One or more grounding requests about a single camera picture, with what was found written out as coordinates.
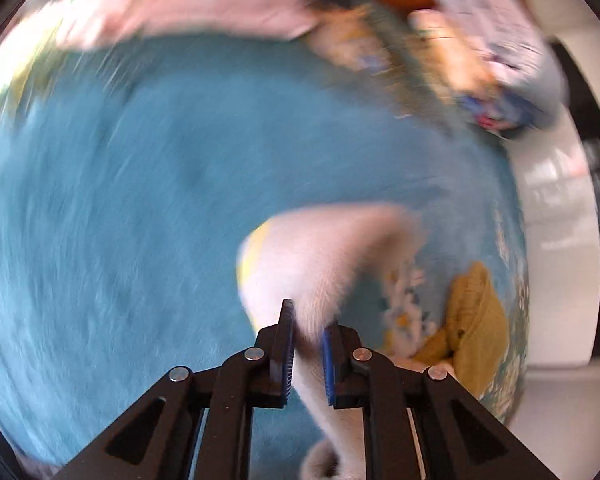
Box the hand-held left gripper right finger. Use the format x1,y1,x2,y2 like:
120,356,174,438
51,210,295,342
321,321,561,480

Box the pink garment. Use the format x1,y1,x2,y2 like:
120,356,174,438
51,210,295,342
55,0,321,51

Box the mustard yellow knit garment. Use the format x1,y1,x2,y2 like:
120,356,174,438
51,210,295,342
414,261,511,393

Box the white printed garment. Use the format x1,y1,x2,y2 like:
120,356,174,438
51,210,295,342
427,0,568,131

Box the colourful printed garment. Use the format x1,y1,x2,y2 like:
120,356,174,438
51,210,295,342
310,2,511,136

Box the floral printed cloth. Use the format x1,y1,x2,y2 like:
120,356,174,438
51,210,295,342
380,260,438,351

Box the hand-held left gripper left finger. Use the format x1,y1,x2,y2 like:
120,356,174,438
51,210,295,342
52,299,297,480

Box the teal fleece blanket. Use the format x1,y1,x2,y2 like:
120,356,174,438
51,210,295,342
0,35,531,468

